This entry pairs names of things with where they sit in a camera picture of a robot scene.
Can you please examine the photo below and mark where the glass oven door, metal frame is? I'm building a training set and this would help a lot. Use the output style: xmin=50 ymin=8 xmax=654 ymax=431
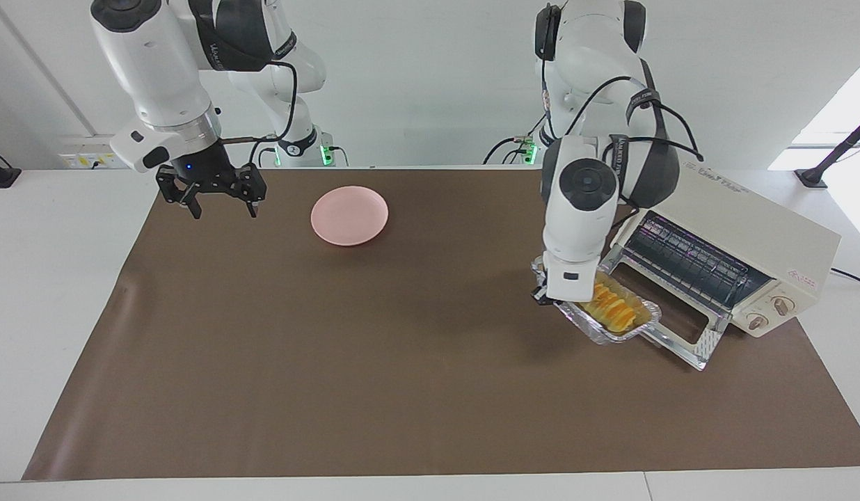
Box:
xmin=597 ymin=257 xmax=733 ymax=372

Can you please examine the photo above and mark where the black clamp stand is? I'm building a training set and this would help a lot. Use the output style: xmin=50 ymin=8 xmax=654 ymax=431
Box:
xmin=0 ymin=145 xmax=22 ymax=189

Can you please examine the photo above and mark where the brown table mat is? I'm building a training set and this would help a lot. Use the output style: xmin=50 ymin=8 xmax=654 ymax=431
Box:
xmin=21 ymin=166 xmax=860 ymax=482

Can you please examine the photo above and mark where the sliced golden bread loaf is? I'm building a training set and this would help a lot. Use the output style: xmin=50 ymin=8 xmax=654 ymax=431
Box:
xmin=587 ymin=273 xmax=643 ymax=331

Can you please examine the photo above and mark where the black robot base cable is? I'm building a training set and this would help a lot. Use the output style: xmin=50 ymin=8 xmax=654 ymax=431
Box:
xmin=481 ymin=134 xmax=535 ymax=166

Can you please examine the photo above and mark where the white wall socket strip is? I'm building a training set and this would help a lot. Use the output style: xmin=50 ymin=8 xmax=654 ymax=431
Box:
xmin=58 ymin=136 xmax=135 ymax=170

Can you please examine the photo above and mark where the wire oven rack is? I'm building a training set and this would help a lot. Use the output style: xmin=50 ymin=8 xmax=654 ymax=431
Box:
xmin=621 ymin=212 xmax=775 ymax=310

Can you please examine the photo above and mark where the black velcro cable strap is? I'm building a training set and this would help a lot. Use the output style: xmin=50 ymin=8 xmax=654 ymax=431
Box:
xmin=609 ymin=134 xmax=629 ymax=183
xmin=625 ymin=89 xmax=664 ymax=127
xmin=266 ymin=31 xmax=298 ymax=62
xmin=193 ymin=10 xmax=228 ymax=72

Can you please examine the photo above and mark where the aluminium foil tray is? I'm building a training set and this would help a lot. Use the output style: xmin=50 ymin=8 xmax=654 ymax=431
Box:
xmin=531 ymin=254 xmax=662 ymax=346

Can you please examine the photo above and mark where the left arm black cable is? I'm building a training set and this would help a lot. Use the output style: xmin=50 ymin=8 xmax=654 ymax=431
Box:
xmin=541 ymin=75 xmax=706 ymax=164

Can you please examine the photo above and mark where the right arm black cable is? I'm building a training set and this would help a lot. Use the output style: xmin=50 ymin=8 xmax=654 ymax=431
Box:
xmin=218 ymin=59 xmax=298 ymax=168

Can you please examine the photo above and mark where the cream toaster oven body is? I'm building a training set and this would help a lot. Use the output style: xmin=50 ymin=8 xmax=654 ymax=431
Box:
xmin=607 ymin=161 xmax=843 ymax=340

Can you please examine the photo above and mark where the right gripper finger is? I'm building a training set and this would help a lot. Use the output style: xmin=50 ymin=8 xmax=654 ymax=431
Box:
xmin=230 ymin=162 xmax=267 ymax=218
xmin=156 ymin=167 xmax=203 ymax=221

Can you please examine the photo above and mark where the black angled pole stand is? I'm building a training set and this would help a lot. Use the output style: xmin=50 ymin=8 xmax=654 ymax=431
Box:
xmin=794 ymin=111 xmax=860 ymax=190

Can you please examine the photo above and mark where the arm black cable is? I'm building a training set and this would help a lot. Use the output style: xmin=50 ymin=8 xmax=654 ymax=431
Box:
xmin=541 ymin=75 xmax=706 ymax=164
xmin=218 ymin=59 xmax=298 ymax=168

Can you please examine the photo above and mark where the pink round plate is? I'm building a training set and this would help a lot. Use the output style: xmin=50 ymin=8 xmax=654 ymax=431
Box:
xmin=310 ymin=185 xmax=390 ymax=247

